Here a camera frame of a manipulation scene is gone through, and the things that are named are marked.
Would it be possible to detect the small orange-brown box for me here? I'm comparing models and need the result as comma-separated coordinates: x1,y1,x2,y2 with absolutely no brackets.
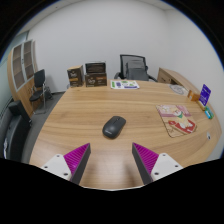
187,89,201,102

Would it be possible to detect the black computer mouse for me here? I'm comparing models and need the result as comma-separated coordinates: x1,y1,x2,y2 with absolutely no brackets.
102,115,127,139

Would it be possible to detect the grey backpack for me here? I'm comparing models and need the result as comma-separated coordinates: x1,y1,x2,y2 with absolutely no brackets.
125,59,150,82

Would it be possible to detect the black mesh office chair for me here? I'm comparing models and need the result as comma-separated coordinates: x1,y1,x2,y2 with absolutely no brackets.
113,54,158,83

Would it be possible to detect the small teal box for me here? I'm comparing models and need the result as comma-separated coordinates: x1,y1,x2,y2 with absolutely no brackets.
204,106,214,120

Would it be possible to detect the white printed paper sheet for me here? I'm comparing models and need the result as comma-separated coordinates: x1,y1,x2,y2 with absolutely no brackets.
110,79,140,90

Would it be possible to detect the wooden shelf cabinet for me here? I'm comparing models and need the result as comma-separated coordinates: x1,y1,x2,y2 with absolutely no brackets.
7,39,39,118

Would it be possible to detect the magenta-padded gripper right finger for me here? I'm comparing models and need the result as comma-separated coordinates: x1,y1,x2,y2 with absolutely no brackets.
131,142,184,185

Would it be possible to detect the tall brown cardboard box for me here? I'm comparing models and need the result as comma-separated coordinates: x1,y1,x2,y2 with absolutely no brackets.
66,65,85,88

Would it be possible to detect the black armchair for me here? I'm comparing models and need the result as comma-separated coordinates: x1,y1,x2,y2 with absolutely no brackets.
0,99,33,163

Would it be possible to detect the black cardboard box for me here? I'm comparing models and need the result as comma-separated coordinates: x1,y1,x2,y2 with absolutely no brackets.
84,61,107,75

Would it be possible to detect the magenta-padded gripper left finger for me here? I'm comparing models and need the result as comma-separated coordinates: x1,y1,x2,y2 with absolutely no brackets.
40,142,92,185

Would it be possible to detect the wooden side desk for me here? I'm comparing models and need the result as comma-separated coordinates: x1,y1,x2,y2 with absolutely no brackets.
157,67,201,96

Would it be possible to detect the black visitor chair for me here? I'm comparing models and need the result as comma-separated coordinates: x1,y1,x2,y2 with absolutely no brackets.
29,68,54,114

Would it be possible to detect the purple card package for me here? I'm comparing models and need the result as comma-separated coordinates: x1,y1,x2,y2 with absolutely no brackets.
198,83,212,107

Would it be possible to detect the wide brown cardboard box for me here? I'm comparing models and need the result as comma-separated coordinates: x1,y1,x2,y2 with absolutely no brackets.
84,72,108,88

